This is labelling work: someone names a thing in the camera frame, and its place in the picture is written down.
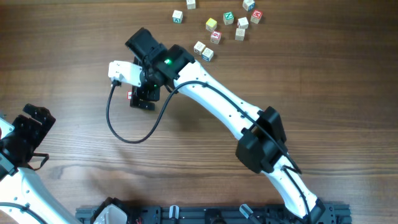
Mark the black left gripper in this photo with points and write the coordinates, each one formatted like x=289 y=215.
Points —
x=34 y=121

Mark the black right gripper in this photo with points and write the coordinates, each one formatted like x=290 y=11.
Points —
x=144 y=96

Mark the red A letter block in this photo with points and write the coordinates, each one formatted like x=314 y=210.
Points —
x=129 y=95

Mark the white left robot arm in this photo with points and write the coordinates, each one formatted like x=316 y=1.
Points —
x=24 y=197

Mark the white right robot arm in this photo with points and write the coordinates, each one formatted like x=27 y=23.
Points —
x=260 y=133

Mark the blue bottom block near gripper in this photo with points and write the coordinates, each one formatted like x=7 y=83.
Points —
x=207 y=54

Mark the green V letter block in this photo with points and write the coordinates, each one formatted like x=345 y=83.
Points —
x=177 y=16

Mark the red 6 number block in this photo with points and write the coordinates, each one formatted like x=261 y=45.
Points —
x=215 y=37

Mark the yellow top block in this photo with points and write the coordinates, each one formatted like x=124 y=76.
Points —
x=211 y=24

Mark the blue letter block far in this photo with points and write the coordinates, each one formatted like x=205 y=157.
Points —
x=191 y=4

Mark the green N letter block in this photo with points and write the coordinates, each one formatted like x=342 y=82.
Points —
x=228 y=18

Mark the red side block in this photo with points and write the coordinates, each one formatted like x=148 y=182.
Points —
x=240 y=34

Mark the plain picture block blue side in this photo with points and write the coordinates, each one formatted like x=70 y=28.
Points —
x=243 y=23

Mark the red M letter block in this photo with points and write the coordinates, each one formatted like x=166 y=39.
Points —
x=256 y=16

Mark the blue H letter block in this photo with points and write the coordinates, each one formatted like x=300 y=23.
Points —
x=248 y=5

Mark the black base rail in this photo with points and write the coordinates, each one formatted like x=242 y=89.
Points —
x=334 y=214

